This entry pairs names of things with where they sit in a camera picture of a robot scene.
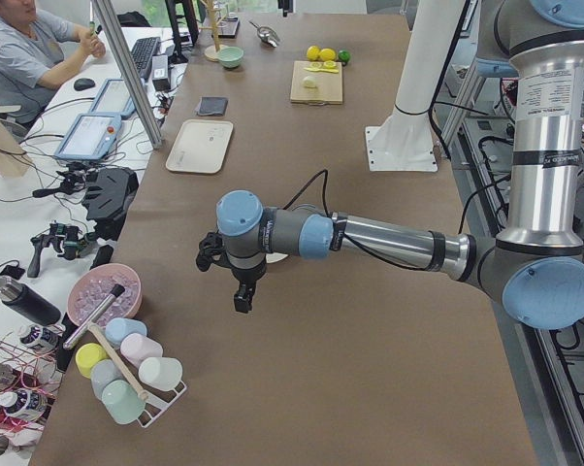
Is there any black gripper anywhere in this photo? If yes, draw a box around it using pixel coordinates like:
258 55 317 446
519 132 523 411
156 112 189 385
227 252 267 314

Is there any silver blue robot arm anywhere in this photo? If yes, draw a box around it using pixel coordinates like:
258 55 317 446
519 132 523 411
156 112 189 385
212 1 584 330

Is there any beige plastic tray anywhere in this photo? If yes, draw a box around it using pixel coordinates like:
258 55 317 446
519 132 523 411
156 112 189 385
165 119 234 175

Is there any white round plate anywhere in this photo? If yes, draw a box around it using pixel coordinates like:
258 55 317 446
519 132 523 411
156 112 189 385
266 252 288 264

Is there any white cup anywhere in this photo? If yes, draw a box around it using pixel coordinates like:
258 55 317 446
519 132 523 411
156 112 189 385
139 357 183 391

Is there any pink cup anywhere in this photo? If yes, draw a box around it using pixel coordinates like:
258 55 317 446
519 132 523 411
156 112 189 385
119 333 163 368

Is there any metal rod with black tip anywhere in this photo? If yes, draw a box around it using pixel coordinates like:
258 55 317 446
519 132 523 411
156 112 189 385
62 283 125 350

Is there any light blue cup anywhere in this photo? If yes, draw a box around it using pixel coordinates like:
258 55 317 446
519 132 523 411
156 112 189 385
105 317 147 349

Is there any white cup rack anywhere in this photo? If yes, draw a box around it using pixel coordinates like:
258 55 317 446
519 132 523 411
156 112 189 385
137 381 188 428

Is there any pink bowl of ice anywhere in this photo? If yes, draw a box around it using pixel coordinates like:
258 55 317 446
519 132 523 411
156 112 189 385
67 263 142 326

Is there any mint green cup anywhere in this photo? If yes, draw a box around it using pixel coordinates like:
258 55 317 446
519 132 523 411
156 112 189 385
101 380 146 425

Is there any grey blue cup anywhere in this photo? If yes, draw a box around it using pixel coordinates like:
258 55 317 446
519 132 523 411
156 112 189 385
90 359 123 400

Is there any yellow cup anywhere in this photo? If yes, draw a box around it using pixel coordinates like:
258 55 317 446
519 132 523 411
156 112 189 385
75 343 109 379

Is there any black plastic case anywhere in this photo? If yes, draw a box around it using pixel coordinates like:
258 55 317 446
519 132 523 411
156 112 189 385
81 167 139 240

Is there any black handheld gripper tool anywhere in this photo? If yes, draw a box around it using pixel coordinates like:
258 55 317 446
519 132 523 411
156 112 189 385
27 221 98 278

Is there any dark grey cloth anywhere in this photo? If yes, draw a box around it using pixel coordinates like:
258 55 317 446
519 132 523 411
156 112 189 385
196 96 228 117

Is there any near teach pendant tablet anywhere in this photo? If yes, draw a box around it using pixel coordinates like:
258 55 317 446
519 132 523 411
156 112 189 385
54 113 122 161

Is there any teach pendant tablet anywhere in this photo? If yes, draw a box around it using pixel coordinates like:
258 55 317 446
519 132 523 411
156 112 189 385
89 79 136 119
54 113 122 161

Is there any black thermos bottle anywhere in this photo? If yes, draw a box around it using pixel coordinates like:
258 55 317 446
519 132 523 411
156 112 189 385
0 276 61 326

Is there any wooden cutting board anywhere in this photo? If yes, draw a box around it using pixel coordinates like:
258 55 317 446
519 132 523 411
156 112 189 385
290 60 343 105

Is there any far teach pendant tablet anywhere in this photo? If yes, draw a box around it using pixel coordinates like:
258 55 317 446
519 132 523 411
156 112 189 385
89 79 136 119

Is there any mint green bowl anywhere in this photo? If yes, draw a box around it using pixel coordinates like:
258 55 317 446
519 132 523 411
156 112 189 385
217 47 244 69

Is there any black power adapter box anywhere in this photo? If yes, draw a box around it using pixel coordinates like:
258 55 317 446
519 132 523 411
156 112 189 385
150 54 171 91

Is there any yellow lemon slice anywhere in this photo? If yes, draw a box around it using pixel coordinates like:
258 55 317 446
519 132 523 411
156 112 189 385
305 60 340 74

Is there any yellow lemon left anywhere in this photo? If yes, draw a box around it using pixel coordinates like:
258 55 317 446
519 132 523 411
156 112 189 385
306 45 321 61

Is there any yellow lemon right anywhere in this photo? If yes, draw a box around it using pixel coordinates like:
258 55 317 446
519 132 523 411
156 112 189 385
318 48 338 62

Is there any green lime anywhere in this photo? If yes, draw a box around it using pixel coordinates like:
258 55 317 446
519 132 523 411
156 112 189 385
338 50 351 66

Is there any metal scoop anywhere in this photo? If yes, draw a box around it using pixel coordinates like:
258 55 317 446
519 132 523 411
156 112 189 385
249 20 280 48

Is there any black keyboard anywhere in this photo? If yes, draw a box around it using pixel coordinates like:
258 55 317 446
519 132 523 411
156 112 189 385
131 37 160 81

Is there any black computer mouse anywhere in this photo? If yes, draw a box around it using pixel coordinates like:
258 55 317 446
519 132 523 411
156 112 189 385
73 78 96 91

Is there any seated person grey shirt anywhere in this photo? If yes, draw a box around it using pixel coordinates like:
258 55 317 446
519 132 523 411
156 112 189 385
0 1 106 125

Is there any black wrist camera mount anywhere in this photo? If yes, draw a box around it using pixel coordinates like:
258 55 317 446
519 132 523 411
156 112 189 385
195 232 229 272

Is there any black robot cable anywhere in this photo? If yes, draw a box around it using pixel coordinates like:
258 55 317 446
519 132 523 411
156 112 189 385
284 169 332 217

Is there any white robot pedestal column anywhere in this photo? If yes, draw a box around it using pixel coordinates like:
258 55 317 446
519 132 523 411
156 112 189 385
366 0 468 172

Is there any aluminium frame post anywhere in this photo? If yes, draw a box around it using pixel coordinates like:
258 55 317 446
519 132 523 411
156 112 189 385
91 0 163 150

